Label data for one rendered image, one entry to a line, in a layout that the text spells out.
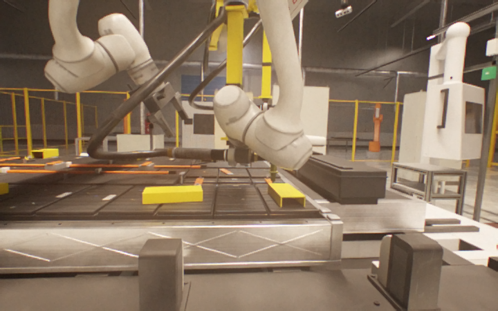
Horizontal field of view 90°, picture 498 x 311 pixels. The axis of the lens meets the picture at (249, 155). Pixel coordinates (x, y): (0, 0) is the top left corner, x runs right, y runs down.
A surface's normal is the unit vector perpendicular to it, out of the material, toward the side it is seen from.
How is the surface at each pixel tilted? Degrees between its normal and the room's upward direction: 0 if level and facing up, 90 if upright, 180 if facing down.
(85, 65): 123
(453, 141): 90
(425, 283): 90
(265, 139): 102
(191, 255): 90
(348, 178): 90
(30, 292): 0
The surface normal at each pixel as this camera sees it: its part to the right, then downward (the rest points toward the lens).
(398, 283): -1.00, -0.01
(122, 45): 0.58, 0.18
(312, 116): 0.10, 0.11
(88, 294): 0.03, -0.99
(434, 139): -0.86, 0.04
